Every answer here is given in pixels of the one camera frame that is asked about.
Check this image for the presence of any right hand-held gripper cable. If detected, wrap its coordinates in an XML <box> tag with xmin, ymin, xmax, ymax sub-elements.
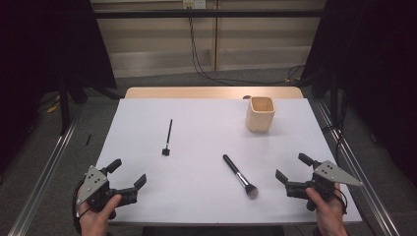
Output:
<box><xmin>333</xmin><ymin>187</ymin><xmax>349</xmax><ymax>216</ymax></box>

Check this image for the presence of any person's right hand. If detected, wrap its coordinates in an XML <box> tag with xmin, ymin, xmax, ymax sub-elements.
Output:
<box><xmin>305</xmin><ymin>182</ymin><xmax>349</xmax><ymax>236</ymax></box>

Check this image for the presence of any thick black makeup brush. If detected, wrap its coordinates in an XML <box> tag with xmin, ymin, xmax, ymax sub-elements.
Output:
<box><xmin>222</xmin><ymin>153</ymin><xmax>260</xmax><ymax>200</ymax></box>

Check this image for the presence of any black metal stand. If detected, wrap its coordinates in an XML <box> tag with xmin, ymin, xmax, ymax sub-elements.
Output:
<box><xmin>328</xmin><ymin>72</ymin><xmax>340</xmax><ymax>126</ymax></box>
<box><xmin>58</xmin><ymin>75</ymin><xmax>72</xmax><ymax>136</ymax></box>

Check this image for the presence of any black horizontal bar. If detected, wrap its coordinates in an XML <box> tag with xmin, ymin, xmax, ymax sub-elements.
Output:
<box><xmin>92</xmin><ymin>9</ymin><xmax>327</xmax><ymax>20</ymax></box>

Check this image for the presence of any black curtain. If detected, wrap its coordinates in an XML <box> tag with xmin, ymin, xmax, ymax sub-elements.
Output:
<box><xmin>0</xmin><ymin>0</ymin><xmax>118</xmax><ymax>175</ymax></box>
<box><xmin>300</xmin><ymin>0</ymin><xmax>417</xmax><ymax>189</ymax></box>

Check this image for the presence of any black wall cable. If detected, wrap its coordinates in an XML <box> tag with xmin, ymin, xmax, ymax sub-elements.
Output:
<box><xmin>187</xmin><ymin>6</ymin><xmax>308</xmax><ymax>87</ymax></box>

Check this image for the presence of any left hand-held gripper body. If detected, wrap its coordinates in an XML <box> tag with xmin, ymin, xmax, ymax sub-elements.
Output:
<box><xmin>76</xmin><ymin>164</ymin><xmax>139</xmax><ymax>219</ymax></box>

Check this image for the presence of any white wall socket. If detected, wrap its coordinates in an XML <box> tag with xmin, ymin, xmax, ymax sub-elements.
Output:
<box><xmin>182</xmin><ymin>0</ymin><xmax>207</xmax><ymax>10</ymax></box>

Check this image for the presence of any thin black makeup brush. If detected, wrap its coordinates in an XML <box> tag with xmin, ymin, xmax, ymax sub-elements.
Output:
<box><xmin>161</xmin><ymin>118</ymin><xmax>174</xmax><ymax>157</ymax></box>

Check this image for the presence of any aluminium floor rail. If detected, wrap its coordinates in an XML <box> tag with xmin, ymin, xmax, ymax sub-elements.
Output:
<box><xmin>315</xmin><ymin>99</ymin><xmax>402</xmax><ymax>236</ymax></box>
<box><xmin>7</xmin><ymin>114</ymin><xmax>82</xmax><ymax>236</ymax></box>

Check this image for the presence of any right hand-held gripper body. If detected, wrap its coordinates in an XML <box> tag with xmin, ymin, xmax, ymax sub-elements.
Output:
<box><xmin>284</xmin><ymin>159</ymin><xmax>365</xmax><ymax>212</ymax></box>

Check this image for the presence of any black floor cable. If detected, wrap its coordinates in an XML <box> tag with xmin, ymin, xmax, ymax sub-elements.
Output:
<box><xmin>322</xmin><ymin>94</ymin><xmax>349</xmax><ymax>159</ymax></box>

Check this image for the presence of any beige square cup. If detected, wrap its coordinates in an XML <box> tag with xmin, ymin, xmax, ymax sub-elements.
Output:
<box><xmin>245</xmin><ymin>95</ymin><xmax>276</xmax><ymax>134</ymax></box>

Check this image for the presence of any white table sheet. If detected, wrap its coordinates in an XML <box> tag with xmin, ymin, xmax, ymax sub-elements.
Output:
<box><xmin>73</xmin><ymin>97</ymin><xmax>363</xmax><ymax>226</ymax></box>

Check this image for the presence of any person's left hand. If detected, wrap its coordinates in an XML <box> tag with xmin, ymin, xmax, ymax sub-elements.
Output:
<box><xmin>78</xmin><ymin>194</ymin><xmax>123</xmax><ymax>236</ymax></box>

